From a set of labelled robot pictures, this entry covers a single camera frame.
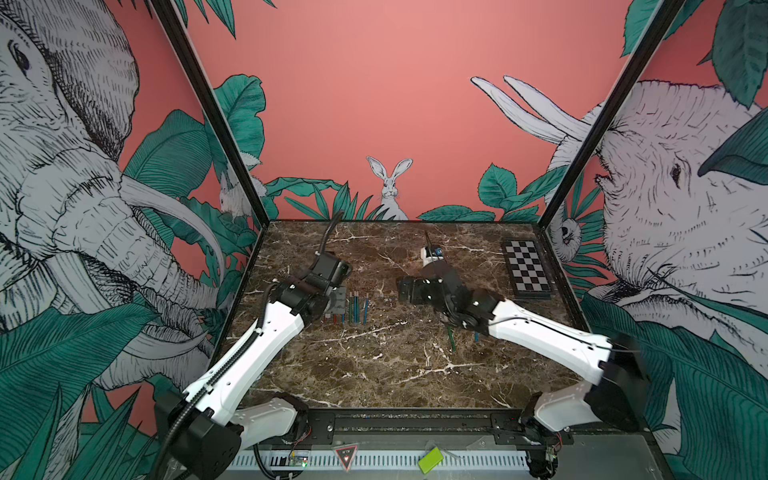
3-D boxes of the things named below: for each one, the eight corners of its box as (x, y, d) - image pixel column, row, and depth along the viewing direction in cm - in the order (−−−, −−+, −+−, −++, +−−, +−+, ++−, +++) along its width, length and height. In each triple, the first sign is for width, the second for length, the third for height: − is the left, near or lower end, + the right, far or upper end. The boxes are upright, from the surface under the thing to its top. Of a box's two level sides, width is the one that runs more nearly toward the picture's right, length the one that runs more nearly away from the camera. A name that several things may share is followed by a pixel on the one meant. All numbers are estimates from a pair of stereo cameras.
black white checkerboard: (515, 299, 101) (520, 293, 98) (499, 245, 117) (502, 238, 114) (552, 299, 101) (558, 293, 98) (531, 245, 117) (535, 238, 114)
